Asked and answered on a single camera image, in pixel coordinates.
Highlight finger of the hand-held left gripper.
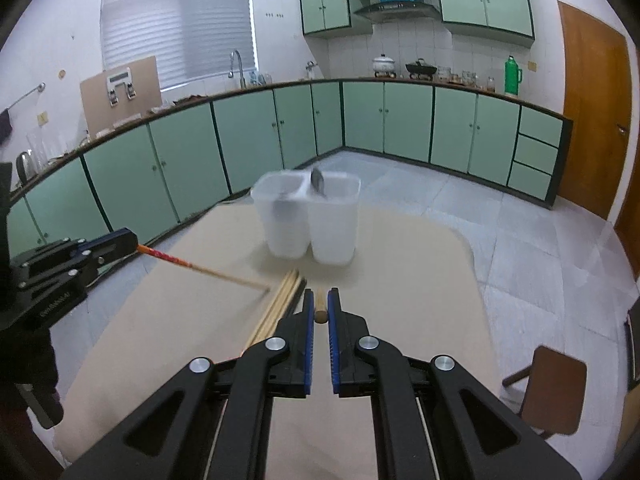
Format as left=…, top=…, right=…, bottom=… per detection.
left=20, top=246, right=139, bottom=297
left=10, top=228, right=138, bottom=269

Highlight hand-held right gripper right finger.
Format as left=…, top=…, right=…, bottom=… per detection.
left=327, top=287, right=583, bottom=480

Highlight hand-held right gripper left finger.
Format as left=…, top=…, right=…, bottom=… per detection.
left=60, top=289, right=317, bottom=480

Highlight red chopstick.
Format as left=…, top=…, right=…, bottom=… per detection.
left=137, top=243, right=272, bottom=291

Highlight white plastic utensil holder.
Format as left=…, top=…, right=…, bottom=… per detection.
left=250, top=170, right=362, bottom=266

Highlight steel electric kettle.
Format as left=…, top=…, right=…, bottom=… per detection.
left=15, top=151, right=37, bottom=185

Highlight clear glass pitcher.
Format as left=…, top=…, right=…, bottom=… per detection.
left=25, top=129, right=66, bottom=162

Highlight green base cabinets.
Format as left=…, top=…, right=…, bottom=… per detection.
left=0, top=79, right=574, bottom=261

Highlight brown wooden board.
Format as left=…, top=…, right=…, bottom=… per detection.
left=79, top=56, right=163, bottom=134

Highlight white device on board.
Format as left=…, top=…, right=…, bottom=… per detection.
left=106, top=67, right=137, bottom=107

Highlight metal towel bar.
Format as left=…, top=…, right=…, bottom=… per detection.
left=3, top=82, right=47, bottom=114

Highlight chrome kitchen faucet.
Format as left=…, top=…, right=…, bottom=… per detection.
left=228, top=49, right=247, bottom=89

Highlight white window blind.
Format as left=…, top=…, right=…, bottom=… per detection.
left=101, top=0, right=257, bottom=92

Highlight white cooking pot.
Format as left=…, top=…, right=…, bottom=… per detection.
left=372, top=53, right=397, bottom=79

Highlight black wok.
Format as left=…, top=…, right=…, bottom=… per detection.
left=404, top=58, right=439, bottom=81

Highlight black object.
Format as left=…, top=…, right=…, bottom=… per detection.
left=624, top=294, right=640, bottom=382

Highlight green thermos flask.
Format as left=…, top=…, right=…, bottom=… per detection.
left=503, top=54, right=524, bottom=97

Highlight range hood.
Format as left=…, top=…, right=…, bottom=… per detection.
left=353, top=2, right=441, bottom=24

